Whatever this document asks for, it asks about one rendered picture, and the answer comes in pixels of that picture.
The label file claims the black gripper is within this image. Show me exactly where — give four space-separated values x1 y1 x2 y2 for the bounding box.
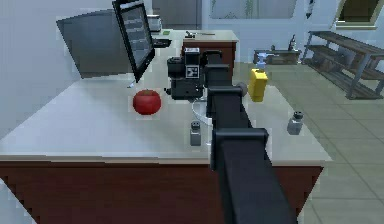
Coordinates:
164 56 205 101

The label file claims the clear glass bowl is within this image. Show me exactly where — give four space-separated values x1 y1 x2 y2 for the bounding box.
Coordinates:
191 99 214 146

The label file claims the red tomato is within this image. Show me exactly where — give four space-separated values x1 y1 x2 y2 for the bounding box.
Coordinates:
132 89 162 116

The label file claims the black pan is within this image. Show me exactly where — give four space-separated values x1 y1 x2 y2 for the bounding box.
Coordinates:
152 38 173 48

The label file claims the grey salt shaker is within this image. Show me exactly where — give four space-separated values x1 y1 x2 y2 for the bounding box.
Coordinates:
189 121 202 147

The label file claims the small brown counter pale top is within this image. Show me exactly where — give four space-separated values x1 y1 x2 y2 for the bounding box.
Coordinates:
182 29 240 70

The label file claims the silver toaster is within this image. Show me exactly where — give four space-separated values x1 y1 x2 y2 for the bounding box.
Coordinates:
146 14 163 33

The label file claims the yellow spray bottle blue top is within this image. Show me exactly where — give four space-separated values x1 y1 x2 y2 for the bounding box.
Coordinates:
247 52 269 103

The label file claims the brown counter white top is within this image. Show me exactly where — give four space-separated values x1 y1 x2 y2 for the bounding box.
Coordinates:
0 30 334 224

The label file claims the low dark side table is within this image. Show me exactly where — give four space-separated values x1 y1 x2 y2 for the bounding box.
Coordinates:
253 49 302 66

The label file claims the window with plants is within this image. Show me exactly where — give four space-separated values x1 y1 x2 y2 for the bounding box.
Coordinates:
209 0 298 20

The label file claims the grey pepper shaker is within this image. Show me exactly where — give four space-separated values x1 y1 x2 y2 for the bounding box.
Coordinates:
286 111 304 136

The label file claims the dark bottle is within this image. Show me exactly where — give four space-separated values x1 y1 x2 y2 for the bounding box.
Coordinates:
288 34 298 52

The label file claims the brown wooden shelf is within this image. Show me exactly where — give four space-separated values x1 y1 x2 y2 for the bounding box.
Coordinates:
301 30 384 100

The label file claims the black handled knife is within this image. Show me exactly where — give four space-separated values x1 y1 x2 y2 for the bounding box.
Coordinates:
185 30 216 39

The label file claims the framed dark wall picture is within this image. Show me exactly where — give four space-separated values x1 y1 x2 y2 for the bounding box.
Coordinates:
334 0 384 28

